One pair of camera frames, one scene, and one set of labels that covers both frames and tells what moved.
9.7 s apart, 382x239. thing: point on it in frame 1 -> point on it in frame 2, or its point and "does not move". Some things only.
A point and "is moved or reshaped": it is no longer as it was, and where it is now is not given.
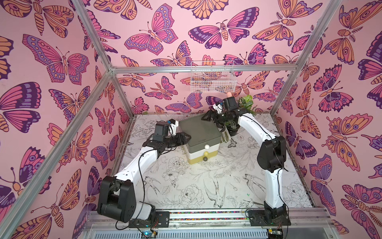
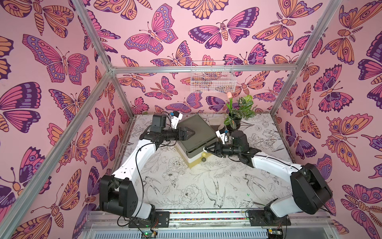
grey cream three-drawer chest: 205,138 is moved or reshaped
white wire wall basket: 213,76 does not move
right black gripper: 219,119 -> 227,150
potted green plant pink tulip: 231,117 does not move
